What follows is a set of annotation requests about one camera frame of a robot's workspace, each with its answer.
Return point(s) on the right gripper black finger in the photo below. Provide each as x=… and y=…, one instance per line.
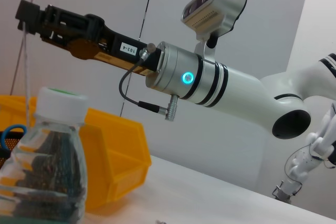
x=29, y=9
x=27, y=24

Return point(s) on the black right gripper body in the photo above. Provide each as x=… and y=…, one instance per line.
x=118, y=48

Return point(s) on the transparent plastic ruler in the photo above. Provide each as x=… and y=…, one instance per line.
x=26, y=72

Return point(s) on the clear green-label water bottle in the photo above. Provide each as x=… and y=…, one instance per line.
x=52, y=103

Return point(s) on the blue scissors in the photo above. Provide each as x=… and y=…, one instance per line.
x=13, y=127

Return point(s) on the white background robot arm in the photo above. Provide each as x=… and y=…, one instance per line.
x=302, y=163

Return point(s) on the black mesh pen holder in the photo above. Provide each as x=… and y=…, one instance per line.
x=10, y=142

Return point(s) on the yellow plastic bin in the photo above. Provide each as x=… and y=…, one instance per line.
x=118, y=155

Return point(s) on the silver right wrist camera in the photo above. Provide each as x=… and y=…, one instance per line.
x=223, y=3

